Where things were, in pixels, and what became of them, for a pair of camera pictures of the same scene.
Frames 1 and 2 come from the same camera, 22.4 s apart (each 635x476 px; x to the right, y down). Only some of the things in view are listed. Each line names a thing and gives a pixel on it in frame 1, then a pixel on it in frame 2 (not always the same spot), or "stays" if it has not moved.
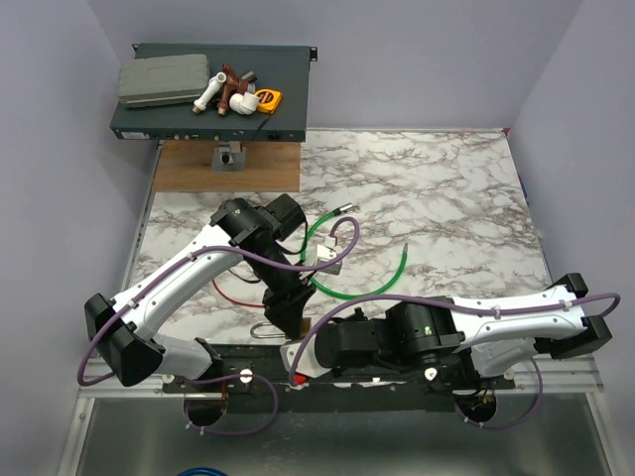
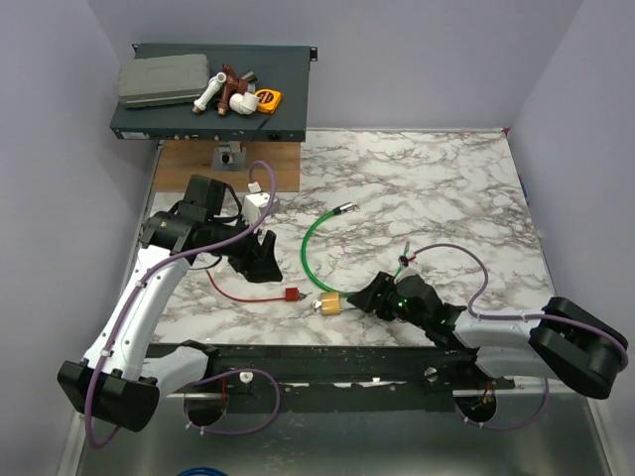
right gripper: [348, 322] to [369, 300]
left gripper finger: [287, 316] to [265, 267]
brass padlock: [306, 329] to [330, 303]
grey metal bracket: [228, 157] stays
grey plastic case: [160, 80] stays
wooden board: [186, 167] stays
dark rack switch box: [280, 66] stays
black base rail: [258, 379] stays
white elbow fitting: [245, 103] stays
